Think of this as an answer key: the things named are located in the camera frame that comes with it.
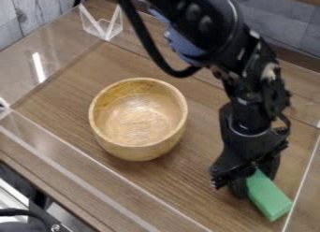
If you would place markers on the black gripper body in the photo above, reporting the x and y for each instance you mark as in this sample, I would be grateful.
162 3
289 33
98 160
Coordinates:
244 148

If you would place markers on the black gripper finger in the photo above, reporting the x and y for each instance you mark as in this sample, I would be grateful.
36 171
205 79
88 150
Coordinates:
268 166
238 188

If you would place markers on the green rectangular block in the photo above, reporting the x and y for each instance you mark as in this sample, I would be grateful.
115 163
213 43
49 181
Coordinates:
266 196

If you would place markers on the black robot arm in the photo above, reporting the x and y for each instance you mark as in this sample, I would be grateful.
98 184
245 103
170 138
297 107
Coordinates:
210 38

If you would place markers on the round wooden bowl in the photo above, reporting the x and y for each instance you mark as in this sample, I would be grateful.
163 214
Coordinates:
136 117

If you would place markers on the black metal table frame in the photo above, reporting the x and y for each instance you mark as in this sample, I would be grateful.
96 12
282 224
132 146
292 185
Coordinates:
28 210

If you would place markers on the clear acrylic corner bracket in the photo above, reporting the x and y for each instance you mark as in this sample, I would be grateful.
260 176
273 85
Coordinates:
104 29

